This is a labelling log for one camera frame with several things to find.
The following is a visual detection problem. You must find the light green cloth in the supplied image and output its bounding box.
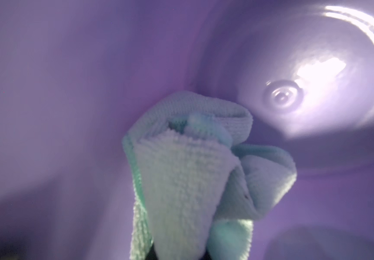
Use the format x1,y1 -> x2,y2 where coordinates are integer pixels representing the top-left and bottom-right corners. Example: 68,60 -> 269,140
122,91 -> 297,260

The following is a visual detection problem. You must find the purple plastic bucket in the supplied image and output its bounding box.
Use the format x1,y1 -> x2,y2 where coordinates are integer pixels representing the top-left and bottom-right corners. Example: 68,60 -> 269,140
0,1 -> 374,260

